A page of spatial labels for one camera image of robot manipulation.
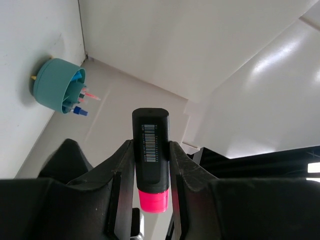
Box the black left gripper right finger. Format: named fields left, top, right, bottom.
left=167, top=142, right=320, bottom=240

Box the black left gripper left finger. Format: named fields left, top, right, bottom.
left=0, top=139, right=134, bottom=240

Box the pink highlighter black body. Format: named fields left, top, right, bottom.
left=132, top=108, right=170, bottom=214

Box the clear bottle blue cap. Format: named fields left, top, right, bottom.
left=62, top=106, right=88, bottom=117

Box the pink purple pen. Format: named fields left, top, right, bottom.
left=81, top=91, right=101, bottom=101

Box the blue highlighter black body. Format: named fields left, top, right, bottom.
left=71, top=71, right=82, bottom=82

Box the teal round desk organizer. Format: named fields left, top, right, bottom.
left=30, top=58, right=86, bottom=114

